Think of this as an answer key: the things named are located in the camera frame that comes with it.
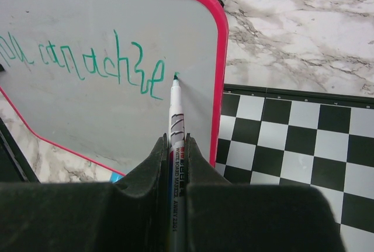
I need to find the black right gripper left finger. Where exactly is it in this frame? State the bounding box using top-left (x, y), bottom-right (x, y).
top-left (1, 136), bottom-right (167, 251)

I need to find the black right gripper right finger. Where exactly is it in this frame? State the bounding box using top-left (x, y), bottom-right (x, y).
top-left (185, 137), bottom-right (345, 251)

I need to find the white whiteboard marker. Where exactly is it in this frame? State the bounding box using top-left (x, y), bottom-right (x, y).
top-left (167, 73), bottom-right (186, 251)

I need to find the pink framed whiteboard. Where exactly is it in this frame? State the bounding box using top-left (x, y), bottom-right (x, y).
top-left (1, 0), bottom-right (228, 173)

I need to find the black white chessboard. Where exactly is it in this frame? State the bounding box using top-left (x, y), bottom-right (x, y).
top-left (216, 85), bottom-right (373, 251)

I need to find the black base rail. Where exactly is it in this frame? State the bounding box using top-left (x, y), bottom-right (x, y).
top-left (1, 119), bottom-right (39, 182)

